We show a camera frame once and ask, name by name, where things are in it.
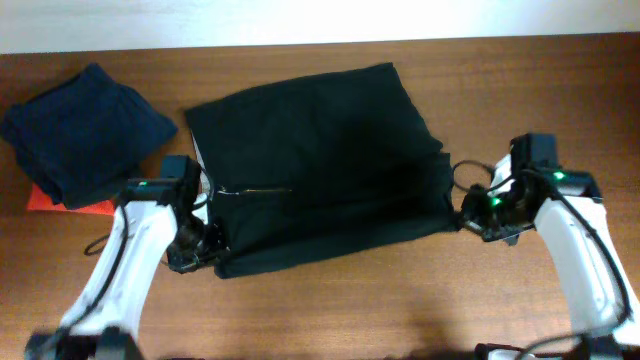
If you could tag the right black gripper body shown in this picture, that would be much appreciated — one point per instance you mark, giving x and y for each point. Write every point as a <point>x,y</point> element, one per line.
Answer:
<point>480,220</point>

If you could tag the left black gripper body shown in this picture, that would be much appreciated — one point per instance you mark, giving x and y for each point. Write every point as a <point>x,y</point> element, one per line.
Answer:
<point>198,248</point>

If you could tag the black shorts garment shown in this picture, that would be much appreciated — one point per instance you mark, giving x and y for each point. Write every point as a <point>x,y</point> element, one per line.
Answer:
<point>318,167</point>

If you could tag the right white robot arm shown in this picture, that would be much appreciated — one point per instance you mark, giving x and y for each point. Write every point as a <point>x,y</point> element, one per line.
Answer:
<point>563,210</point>

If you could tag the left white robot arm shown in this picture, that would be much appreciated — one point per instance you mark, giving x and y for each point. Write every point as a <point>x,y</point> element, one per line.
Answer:
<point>156,221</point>

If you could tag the folded navy blue garment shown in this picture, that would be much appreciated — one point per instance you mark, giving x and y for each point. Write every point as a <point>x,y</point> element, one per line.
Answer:
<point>81,141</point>

